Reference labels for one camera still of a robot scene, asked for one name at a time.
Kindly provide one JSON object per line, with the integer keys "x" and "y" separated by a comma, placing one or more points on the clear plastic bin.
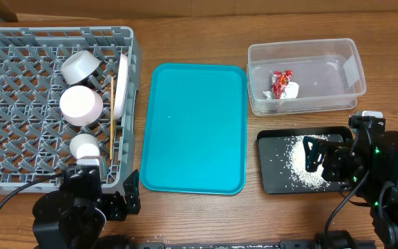
{"x": 329, "y": 73}

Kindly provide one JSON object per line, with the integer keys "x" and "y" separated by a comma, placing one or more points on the black rectangular tray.
{"x": 270, "y": 151}

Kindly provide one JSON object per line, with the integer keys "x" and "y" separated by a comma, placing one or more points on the pink shallow bowl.
{"x": 80, "y": 105}

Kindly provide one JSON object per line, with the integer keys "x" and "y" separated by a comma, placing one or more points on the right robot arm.
{"x": 368, "y": 165}

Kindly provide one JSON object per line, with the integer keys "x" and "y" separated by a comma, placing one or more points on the red snack wrapper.
{"x": 280, "y": 80}

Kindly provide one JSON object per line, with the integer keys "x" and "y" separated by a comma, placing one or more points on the grey plastic dish rack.
{"x": 34, "y": 137}

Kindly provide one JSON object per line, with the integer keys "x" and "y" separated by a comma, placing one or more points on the teal plastic tray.
{"x": 195, "y": 139}

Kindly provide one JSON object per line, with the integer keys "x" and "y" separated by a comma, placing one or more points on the white napkin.
{"x": 291, "y": 91}

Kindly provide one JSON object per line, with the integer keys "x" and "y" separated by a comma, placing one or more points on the white round plate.
{"x": 121, "y": 87}

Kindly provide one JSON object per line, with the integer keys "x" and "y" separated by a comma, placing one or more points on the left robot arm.
{"x": 75, "y": 215}

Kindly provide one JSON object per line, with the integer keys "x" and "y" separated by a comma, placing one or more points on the grey bowl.
{"x": 79, "y": 66}

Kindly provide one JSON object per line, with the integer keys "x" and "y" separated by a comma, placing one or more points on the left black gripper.
{"x": 119, "y": 205}

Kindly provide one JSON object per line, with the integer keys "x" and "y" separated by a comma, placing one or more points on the white rice pile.
{"x": 295, "y": 163}

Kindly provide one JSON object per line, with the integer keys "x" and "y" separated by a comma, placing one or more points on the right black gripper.
{"x": 336, "y": 157}

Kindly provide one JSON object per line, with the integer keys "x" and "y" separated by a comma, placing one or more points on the small white cup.
{"x": 84, "y": 145}

